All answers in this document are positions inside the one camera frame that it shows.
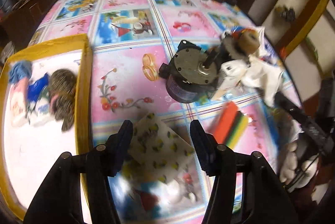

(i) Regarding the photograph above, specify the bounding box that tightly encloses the motor with brown roller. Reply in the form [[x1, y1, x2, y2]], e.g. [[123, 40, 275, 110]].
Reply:
[[220, 26, 261, 61]]

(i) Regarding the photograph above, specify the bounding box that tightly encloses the colourful patterned tablecloth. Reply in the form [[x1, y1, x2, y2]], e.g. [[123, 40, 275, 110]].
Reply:
[[29, 0, 283, 223]]

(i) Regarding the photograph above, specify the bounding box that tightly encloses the black gear motor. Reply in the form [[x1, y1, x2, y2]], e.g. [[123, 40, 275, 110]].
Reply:
[[158, 40, 223, 103]]

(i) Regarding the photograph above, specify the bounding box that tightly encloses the pink tissue pack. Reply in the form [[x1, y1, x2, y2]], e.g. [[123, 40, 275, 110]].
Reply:
[[10, 77, 29, 128]]

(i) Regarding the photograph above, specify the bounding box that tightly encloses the right white gloved hand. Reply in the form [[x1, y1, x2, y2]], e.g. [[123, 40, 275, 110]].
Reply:
[[279, 141, 318, 189]]

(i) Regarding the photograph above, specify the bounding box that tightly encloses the yellow cardboard box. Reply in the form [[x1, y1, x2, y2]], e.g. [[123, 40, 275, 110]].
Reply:
[[1, 34, 93, 221]]

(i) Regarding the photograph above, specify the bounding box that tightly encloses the blue cloth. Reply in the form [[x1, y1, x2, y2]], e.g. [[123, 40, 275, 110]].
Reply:
[[9, 60, 32, 84]]

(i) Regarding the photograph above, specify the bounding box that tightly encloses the brown knitted hat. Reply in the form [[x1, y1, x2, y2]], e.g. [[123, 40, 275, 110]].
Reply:
[[48, 69, 77, 132]]

